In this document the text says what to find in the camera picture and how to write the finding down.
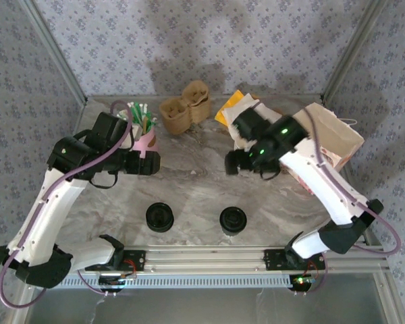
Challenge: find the printed paper takeout bag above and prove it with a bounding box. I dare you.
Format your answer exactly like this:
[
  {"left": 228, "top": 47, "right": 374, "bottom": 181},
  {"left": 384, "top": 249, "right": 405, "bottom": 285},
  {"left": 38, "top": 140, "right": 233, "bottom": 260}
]
[{"left": 282, "top": 103, "right": 365, "bottom": 197}]

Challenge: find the black cup lid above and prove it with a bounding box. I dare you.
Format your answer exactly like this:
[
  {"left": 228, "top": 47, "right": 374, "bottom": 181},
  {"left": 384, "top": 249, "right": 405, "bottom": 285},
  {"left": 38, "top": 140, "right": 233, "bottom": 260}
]
[{"left": 219, "top": 206, "right": 249, "bottom": 236}]

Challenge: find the yellow paper sheet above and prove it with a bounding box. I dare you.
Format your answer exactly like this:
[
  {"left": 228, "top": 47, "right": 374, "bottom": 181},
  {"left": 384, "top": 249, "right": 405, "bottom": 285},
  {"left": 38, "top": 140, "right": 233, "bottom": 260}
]
[{"left": 214, "top": 89, "right": 244, "bottom": 126}]

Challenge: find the pink cup of stirrer sticks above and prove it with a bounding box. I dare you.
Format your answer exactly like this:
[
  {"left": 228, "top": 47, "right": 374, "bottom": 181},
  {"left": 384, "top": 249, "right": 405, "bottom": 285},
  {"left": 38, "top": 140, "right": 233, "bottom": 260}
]
[{"left": 117, "top": 100, "right": 159, "bottom": 159}]

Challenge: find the stack of brown pulp carriers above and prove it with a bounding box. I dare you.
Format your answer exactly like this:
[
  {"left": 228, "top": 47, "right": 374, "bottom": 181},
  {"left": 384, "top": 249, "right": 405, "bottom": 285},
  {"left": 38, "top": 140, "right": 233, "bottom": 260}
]
[{"left": 158, "top": 80, "right": 212, "bottom": 136}]

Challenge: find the stack of black cup lids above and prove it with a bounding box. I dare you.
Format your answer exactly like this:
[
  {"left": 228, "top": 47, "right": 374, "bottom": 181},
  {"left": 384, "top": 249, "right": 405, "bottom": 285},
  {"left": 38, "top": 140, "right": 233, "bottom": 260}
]
[{"left": 143, "top": 201, "right": 174, "bottom": 234}]

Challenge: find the small circuit board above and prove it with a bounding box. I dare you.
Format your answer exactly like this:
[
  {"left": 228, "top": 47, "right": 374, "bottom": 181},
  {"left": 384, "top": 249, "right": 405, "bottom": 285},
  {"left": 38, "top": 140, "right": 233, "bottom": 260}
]
[
  {"left": 289, "top": 273, "right": 317, "bottom": 292},
  {"left": 99, "top": 273, "right": 136, "bottom": 293}
]

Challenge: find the grey metal sheet panel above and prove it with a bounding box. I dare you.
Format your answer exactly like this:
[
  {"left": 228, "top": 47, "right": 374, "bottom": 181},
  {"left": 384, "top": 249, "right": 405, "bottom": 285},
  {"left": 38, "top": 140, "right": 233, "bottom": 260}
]
[{"left": 26, "top": 288, "right": 398, "bottom": 324}]

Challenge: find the thin black camera cable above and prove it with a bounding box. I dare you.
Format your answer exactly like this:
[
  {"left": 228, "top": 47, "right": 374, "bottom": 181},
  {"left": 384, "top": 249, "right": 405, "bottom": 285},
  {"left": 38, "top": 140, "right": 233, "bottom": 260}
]
[
  {"left": 86, "top": 173, "right": 118, "bottom": 190},
  {"left": 259, "top": 165, "right": 281, "bottom": 182}
]

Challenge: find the aluminium frame post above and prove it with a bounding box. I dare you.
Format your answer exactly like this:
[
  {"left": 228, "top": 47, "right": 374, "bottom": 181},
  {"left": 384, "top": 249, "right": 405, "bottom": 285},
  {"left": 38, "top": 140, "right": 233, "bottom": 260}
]
[
  {"left": 320, "top": 0, "right": 391, "bottom": 102},
  {"left": 22, "top": 0, "right": 88, "bottom": 104}
]

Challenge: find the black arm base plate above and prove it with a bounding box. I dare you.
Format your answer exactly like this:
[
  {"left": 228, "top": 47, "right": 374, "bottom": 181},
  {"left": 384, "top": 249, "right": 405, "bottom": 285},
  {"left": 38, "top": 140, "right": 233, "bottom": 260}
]
[
  {"left": 84, "top": 248, "right": 146, "bottom": 272},
  {"left": 263, "top": 248, "right": 326, "bottom": 272}
]

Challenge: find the thin purple base cable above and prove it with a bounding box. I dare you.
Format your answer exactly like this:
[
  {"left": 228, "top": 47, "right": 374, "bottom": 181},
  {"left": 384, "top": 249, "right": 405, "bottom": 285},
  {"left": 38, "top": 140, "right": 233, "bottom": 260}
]
[
  {"left": 305, "top": 256, "right": 330, "bottom": 296},
  {"left": 76, "top": 261, "right": 111, "bottom": 296}
]

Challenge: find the aluminium mounting rail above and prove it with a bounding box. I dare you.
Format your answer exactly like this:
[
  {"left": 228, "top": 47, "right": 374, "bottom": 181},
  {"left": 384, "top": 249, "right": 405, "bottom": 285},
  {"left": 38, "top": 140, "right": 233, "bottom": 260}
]
[{"left": 23, "top": 245, "right": 391, "bottom": 273}]

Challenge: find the grey slotted cable duct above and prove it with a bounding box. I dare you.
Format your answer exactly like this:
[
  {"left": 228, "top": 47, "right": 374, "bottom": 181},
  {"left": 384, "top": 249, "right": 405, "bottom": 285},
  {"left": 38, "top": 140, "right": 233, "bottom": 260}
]
[{"left": 35, "top": 272, "right": 293, "bottom": 290}]

